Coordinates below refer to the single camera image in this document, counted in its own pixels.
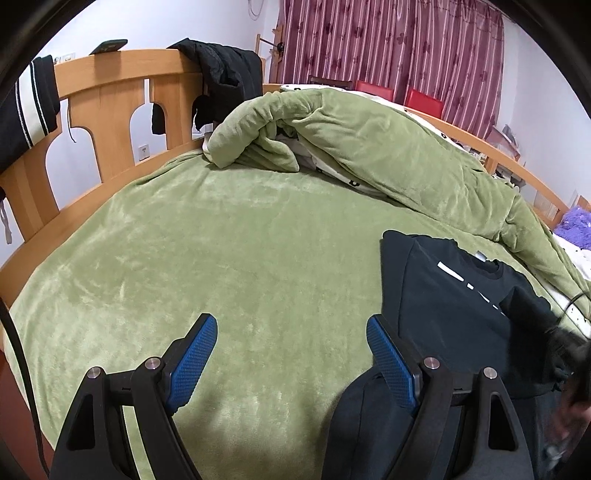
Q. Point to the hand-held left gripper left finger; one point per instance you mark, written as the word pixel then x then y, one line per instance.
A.
pixel 191 364

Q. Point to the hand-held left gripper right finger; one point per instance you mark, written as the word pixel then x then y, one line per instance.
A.
pixel 390 364

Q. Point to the black sweatshirt with white print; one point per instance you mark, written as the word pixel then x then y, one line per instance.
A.
pixel 452 318

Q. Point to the green fleece blanket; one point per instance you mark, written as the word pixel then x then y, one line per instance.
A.
pixel 231 240

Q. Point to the purple plush toy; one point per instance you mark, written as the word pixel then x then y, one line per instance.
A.
pixel 577 226

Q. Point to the green quilt with white underside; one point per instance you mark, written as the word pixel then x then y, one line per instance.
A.
pixel 392 152

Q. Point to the red chair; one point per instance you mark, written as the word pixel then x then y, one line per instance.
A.
pixel 375 90
pixel 425 102

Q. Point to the dark wooden chair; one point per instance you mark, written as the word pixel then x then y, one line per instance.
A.
pixel 330 82

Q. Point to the wooden bed headboard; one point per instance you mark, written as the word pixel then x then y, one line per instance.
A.
pixel 115 83

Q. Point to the black jacket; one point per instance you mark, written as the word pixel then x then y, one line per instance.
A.
pixel 226 69

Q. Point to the black garment with white stripes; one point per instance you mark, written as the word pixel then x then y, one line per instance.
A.
pixel 23 110

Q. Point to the maroon striped curtain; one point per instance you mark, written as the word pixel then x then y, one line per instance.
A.
pixel 392 46

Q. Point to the wooden coat rack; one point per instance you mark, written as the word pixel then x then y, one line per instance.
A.
pixel 277 50

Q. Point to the black phone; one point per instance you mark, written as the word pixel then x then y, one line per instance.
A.
pixel 108 46

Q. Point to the white wall socket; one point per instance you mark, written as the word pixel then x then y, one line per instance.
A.
pixel 142 152

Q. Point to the white wall switch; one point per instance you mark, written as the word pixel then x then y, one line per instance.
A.
pixel 64 57

